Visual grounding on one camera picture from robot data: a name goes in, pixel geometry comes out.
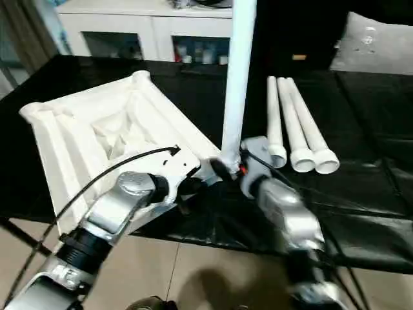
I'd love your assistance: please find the white plastic table leg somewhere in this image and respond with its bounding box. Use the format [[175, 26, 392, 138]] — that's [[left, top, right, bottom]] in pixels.
[[283, 77, 341, 174], [276, 77, 316, 174], [267, 76, 288, 169], [221, 0, 259, 174]]

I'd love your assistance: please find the white plastic table top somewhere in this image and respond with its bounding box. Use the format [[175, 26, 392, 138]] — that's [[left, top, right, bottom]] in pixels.
[[18, 70, 223, 236]]

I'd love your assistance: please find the brown rounded robot part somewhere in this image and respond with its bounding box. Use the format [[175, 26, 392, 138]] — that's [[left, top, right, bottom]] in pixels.
[[128, 295, 177, 310]]

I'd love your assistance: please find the black cabinet gold label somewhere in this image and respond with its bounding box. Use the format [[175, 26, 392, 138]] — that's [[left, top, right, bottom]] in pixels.
[[254, 0, 349, 70]]

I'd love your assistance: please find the white cabinet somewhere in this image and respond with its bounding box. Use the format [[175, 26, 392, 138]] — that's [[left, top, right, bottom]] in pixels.
[[56, 3, 235, 64]]

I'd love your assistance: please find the dark helmet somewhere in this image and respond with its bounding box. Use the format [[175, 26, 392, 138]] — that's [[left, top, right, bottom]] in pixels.
[[193, 0, 233, 7]]

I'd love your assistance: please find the light blue hanging strip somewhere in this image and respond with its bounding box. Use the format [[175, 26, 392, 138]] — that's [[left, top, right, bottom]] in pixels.
[[51, 12, 74, 56]]

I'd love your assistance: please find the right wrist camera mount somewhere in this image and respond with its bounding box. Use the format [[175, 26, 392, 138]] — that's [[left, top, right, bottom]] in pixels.
[[240, 136, 275, 200]]

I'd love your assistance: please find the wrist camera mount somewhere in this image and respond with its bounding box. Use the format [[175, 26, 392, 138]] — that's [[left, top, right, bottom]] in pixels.
[[157, 147, 203, 209], [240, 136, 275, 200]]

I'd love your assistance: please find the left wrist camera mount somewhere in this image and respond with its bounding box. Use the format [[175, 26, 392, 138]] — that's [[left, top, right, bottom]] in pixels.
[[157, 147, 203, 209]]

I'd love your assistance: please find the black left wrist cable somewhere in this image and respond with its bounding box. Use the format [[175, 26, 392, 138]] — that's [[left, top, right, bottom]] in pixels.
[[6, 144, 182, 310]]

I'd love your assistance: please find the black metal table frame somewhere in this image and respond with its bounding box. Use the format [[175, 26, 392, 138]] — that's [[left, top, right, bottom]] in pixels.
[[0, 219, 52, 258]]

